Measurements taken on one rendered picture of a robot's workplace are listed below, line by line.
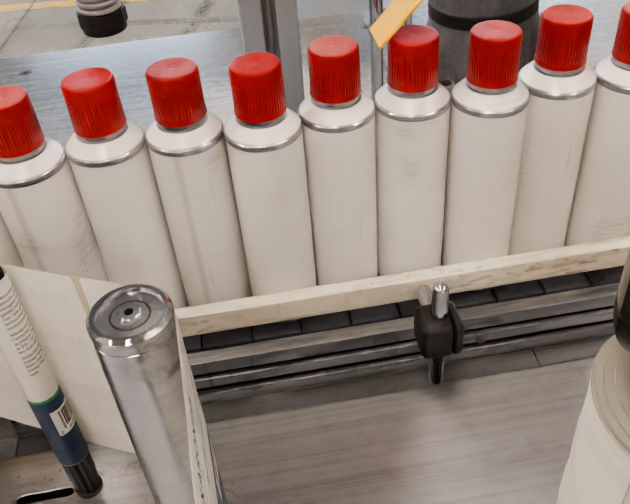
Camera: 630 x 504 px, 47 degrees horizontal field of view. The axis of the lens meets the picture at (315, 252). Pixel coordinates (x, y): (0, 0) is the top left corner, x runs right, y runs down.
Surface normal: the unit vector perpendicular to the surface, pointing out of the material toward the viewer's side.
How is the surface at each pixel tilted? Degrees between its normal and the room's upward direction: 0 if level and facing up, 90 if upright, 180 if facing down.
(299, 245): 90
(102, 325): 0
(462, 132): 90
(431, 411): 0
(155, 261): 90
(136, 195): 90
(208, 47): 0
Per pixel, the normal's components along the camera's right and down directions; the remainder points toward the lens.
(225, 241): 0.70, 0.43
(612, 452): -0.92, 0.33
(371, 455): -0.07, -0.75
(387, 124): -0.67, 0.52
